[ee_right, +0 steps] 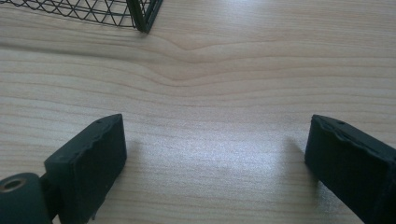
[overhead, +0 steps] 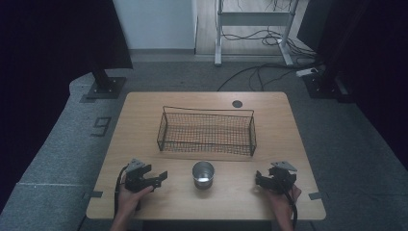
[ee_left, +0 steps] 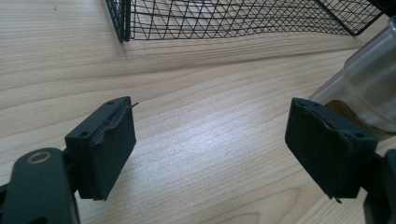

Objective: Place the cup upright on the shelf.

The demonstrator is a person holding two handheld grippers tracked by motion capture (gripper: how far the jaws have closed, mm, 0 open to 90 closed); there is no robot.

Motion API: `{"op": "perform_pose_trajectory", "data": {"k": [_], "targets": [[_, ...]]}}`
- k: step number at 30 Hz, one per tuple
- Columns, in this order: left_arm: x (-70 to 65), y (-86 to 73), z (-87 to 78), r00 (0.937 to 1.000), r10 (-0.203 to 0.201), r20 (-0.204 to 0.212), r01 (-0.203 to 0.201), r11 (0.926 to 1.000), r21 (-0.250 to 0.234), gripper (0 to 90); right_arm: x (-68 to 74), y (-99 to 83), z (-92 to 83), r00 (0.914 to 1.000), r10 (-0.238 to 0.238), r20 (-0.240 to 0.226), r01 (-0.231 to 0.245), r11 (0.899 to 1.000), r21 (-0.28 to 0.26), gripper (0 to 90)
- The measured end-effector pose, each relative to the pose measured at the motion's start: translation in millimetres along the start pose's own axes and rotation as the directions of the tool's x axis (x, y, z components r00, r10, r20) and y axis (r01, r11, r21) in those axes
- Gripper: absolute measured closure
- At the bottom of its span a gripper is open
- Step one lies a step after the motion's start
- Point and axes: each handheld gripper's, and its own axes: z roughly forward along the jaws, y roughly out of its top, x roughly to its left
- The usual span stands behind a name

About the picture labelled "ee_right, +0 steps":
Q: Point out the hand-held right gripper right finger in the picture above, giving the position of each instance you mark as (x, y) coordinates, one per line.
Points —
(351, 165)

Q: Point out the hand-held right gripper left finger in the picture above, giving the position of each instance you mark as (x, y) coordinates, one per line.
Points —
(90, 168)

